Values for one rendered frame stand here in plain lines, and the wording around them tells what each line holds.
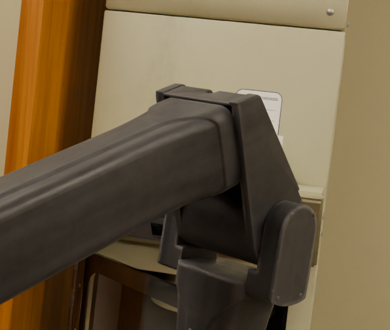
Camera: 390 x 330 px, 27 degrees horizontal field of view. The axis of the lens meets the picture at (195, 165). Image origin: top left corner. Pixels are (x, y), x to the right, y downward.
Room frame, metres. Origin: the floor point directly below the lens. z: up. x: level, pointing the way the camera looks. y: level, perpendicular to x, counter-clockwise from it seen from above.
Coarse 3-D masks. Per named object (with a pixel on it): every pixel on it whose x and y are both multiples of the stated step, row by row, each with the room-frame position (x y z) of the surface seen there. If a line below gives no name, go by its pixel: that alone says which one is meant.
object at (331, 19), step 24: (120, 0) 1.10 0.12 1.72; (144, 0) 1.10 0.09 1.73; (168, 0) 1.09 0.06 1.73; (192, 0) 1.09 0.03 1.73; (216, 0) 1.08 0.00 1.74; (240, 0) 1.07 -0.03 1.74; (264, 0) 1.07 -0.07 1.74; (288, 0) 1.06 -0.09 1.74; (312, 0) 1.06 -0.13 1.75; (336, 0) 1.05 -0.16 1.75; (264, 24) 1.31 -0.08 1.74; (288, 24) 1.07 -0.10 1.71; (312, 24) 1.06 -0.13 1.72; (336, 24) 1.05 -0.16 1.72
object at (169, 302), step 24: (96, 264) 1.05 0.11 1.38; (120, 264) 1.01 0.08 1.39; (96, 288) 1.05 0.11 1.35; (120, 288) 1.00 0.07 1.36; (144, 288) 0.96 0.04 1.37; (168, 288) 0.92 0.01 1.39; (96, 312) 1.04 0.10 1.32; (120, 312) 0.99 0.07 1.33; (144, 312) 0.95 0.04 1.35; (168, 312) 0.91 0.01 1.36
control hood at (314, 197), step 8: (304, 192) 0.94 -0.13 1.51; (312, 192) 0.94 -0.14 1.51; (320, 192) 0.95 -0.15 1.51; (304, 200) 0.94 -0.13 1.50; (312, 200) 0.94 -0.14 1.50; (320, 200) 0.94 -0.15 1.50; (312, 208) 0.95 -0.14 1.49; (320, 208) 0.95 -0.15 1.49; (320, 216) 0.96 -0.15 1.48; (320, 224) 0.97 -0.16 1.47; (320, 232) 1.00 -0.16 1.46; (128, 240) 1.07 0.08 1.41; (136, 240) 1.06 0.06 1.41; (144, 240) 1.06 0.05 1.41; (152, 240) 1.06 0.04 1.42; (312, 264) 1.02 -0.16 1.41
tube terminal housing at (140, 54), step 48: (144, 48) 1.10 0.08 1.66; (192, 48) 1.08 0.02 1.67; (240, 48) 1.07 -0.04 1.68; (288, 48) 1.06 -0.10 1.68; (336, 48) 1.05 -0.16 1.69; (96, 96) 1.11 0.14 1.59; (144, 96) 1.09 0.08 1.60; (288, 96) 1.06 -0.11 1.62; (336, 96) 1.05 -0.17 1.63; (288, 144) 1.06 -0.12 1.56
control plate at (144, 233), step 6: (162, 216) 1.02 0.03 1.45; (156, 222) 1.03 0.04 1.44; (162, 222) 1.02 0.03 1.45; (144, 228) 1.04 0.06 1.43; (150, 228) 1.04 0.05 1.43; (132, 234) 1.06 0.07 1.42; (138, 234) 1.05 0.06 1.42; (144, 234) 1.05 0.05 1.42; (150, 234) 1.05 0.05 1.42; (156, 240) 1.05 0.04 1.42
